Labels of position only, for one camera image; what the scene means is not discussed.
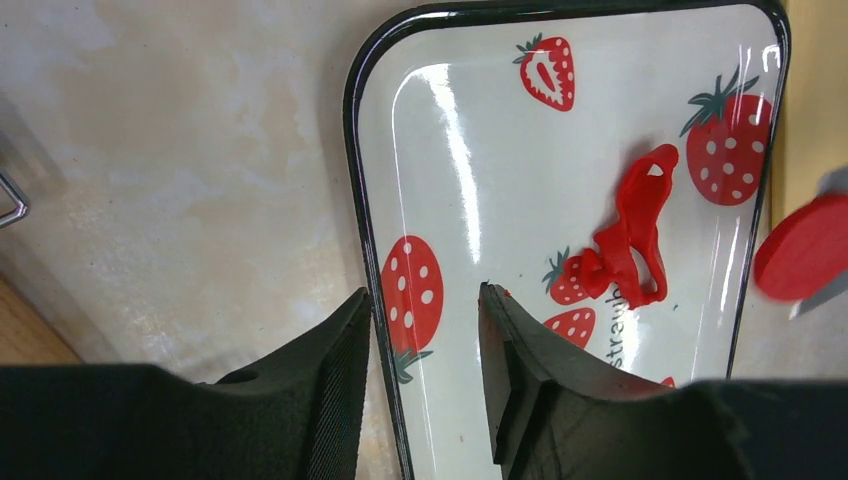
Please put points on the strawberry print white tray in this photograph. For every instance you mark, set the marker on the strawberry print white tray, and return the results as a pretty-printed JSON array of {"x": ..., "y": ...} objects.
[{"x": 487, "y": 141}]

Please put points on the yellow plastic tray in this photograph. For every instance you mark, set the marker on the yellow plastic tray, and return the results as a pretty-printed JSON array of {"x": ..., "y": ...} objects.
[{"x": 812, "y": 135}]

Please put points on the red dough scrap strip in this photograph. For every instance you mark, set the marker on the red dough scrap strip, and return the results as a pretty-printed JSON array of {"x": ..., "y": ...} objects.
[{"x": 627, "y": 253}]

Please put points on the wooden double-ended rolling pin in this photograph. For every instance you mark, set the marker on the wooden double-ended rolling pin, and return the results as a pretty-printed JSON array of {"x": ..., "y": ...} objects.
[{"x": 26, "y": 337}]

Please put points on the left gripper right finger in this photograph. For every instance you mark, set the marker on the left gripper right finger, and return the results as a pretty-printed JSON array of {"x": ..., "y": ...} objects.
[{"x": 555, "y": 411}]

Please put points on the red dough disc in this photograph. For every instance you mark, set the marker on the red dough disc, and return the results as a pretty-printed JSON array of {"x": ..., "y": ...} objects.
[{"x": 805, "y": 252}]

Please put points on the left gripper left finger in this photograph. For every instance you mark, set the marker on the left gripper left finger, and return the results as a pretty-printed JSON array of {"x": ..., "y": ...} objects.
[{"x": 294, "y": 414}]

